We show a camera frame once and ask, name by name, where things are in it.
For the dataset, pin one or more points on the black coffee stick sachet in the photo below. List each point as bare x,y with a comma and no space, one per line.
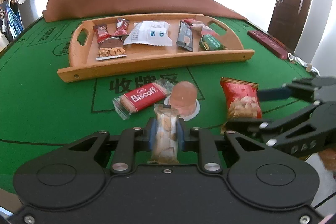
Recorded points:
185,37

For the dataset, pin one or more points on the brown almond chocolate bar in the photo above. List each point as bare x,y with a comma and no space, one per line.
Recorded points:
110,48

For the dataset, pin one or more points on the red long stick sachet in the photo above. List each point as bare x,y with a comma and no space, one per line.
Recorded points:
121,27

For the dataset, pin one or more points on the pink snack packet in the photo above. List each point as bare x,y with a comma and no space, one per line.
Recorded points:
199,27

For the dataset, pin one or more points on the white snack packet with barcode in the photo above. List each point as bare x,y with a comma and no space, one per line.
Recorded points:
151,33

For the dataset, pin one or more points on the red chocolate bar packet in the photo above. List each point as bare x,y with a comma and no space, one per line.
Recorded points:
101,32

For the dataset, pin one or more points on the paper shopping bag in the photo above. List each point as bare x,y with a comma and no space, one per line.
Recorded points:
3,42

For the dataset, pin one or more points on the green candy packet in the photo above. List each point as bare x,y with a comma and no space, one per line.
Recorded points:
210,43

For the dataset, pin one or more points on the red phone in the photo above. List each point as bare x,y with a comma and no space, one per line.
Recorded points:
270,43

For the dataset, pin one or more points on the clear cracker packet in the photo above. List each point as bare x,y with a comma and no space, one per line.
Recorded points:
165,146

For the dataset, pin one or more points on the red Biscoff biscuit packet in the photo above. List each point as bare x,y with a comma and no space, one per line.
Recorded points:
140,98

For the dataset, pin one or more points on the red peanut snack bag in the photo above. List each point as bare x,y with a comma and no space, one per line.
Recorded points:
241,98

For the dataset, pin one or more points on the pink jelly cup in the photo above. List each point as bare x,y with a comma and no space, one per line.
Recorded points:
184,98

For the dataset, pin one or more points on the dark wooden door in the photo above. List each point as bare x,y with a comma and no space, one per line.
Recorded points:
288,20

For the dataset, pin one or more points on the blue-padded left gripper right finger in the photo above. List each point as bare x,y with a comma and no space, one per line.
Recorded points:
201,141

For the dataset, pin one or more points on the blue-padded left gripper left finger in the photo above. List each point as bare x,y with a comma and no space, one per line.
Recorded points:
128,143

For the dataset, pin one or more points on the wooden serving tray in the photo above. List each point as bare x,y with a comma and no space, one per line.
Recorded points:
83,49

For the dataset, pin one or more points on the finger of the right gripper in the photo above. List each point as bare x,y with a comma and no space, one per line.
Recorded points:
298,91
252,125

